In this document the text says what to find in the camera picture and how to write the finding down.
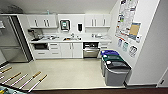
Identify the white two-door base cabinet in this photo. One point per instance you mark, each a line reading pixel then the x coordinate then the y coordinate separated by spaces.
pixel 71 50

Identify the steel sink basin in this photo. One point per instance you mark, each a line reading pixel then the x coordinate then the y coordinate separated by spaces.
pixel 72 39

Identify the chrome sink faucet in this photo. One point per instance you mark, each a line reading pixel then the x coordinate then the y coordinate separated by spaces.
pixel 72 35

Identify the white narrow drawer cabinet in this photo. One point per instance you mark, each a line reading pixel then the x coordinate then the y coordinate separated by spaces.
pixel 104 45

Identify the blue lid waste bin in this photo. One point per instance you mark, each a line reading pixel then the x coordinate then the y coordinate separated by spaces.
pixel 109 52

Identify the steel paper towel dispenser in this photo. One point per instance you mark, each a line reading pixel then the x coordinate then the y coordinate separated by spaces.
pixel 64 25

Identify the white wide drawer cabinet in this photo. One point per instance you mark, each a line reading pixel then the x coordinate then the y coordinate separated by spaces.
pixel 54 51

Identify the green lid waste bin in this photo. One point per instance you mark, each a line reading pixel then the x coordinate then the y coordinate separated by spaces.
pixel 113 58

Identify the dish rack with items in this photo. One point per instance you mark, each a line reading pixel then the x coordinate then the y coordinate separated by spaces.
pixel 50 37

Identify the black lid grey bin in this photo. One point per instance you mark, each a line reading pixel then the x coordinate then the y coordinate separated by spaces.
pixel 116 75

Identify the black built-in microwave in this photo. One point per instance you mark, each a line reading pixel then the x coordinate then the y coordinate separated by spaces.
pixel 40 46

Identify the teal bottle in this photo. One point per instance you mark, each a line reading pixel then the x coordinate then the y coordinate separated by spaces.
pixel 47 12

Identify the beige notice sheet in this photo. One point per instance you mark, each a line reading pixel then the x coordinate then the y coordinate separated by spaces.
pixel 134 30

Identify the stainless steel refrigerator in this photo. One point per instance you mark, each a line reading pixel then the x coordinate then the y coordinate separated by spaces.
pixel 13 36

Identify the white room door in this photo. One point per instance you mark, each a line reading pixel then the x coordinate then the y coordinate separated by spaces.
pixel 164 76

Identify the white three-door wall cabinet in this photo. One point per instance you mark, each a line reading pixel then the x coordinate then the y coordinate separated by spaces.
pixel 97 20

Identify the small blue wall sign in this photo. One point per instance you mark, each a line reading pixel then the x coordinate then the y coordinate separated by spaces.
pixel 119 42

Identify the small green wall sign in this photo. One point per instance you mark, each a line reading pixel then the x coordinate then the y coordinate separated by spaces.
pixel 125 46

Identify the large colourful wall poster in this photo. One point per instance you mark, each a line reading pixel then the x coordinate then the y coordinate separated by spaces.
pixel 125 16

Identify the white wall switch box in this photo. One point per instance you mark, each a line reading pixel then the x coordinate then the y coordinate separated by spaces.
pixel 139 38

